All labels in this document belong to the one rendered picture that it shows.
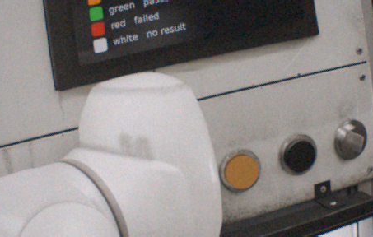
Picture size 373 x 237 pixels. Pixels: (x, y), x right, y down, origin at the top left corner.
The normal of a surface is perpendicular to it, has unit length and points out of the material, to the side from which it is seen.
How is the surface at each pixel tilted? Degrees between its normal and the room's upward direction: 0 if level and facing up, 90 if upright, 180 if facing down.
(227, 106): 90
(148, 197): 77
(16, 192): 9
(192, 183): 89
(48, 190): 14
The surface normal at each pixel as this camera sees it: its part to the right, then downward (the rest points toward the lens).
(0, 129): 0.35, 0.20
